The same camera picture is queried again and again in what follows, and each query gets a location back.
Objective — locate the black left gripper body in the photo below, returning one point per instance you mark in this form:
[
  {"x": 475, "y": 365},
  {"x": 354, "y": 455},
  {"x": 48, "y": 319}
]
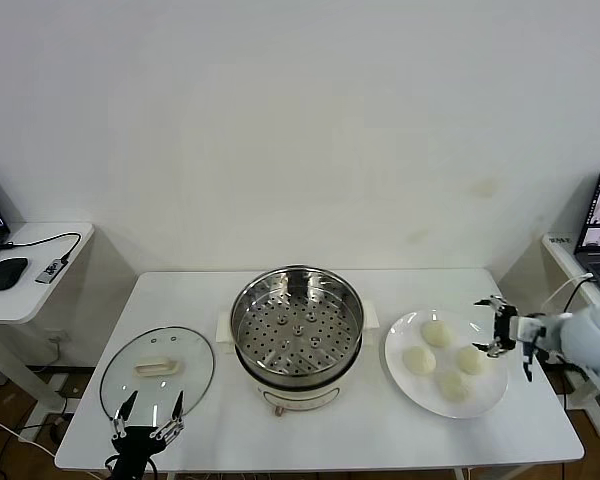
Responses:
[{"x": 135, "y": 450}]

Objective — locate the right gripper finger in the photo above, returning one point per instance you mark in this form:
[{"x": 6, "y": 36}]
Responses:
[
  {"x": 497, "y": 347},
  {"x": 502, "y": 307}
]

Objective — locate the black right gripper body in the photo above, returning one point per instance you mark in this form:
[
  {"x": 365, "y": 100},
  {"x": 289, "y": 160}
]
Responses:
[{"x": 507, "y": 332}]

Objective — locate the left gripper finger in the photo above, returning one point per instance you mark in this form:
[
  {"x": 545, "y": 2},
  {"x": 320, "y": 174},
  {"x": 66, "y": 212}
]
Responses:
[
  {"x": 178, "y": 407},
  {"x": 125, "y": 410}
]

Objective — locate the white steamed baozi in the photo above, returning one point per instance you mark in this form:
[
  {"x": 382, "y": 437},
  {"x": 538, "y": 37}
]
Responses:
[
  {"x": 419, "y": 361},
  {"x": 453, "y": 387},
  {"x": 469, "y": 364},
  {"x": 437, "y": 334}
]

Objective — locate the round glass pot lid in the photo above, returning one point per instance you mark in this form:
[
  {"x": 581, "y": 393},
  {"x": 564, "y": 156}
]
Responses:
[{"x": 190, "y": 360}]

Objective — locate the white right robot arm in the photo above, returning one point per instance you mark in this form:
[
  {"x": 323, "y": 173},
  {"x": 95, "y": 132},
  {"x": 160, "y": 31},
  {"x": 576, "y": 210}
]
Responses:
[{"x": 590, "y": 340}]

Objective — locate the stainless steel steamer basket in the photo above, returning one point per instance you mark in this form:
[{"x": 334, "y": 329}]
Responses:
[{"x": 250, "y": 300}]

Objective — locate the white round plate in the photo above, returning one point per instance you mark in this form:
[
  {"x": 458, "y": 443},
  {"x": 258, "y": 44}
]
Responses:
[{"x": 482, "y": 397}]

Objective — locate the white side table with label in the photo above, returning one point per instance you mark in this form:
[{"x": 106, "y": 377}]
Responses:
[{"x": 560, "y": 255}]

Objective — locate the cream electric cooker base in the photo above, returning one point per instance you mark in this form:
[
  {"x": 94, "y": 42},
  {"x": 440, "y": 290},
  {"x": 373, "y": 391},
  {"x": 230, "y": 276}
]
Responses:
[{"x": 300, "y": 395}]

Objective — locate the white side table with mouse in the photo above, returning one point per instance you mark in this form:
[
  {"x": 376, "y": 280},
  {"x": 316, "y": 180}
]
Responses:
[{"x": 30, "y": 300}]

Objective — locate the small silver usb hub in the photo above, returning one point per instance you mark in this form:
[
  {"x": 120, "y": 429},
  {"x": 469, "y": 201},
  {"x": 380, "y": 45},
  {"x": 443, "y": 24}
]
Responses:
[{"x": 49, "y": 271}]

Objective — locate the black computer mouse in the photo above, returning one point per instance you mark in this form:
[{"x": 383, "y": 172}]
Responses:
[{"x": 7, "y": 273}]

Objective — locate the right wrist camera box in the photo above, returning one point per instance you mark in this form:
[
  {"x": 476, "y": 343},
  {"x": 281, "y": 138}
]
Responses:
[{"x": 527, "y": 327}]

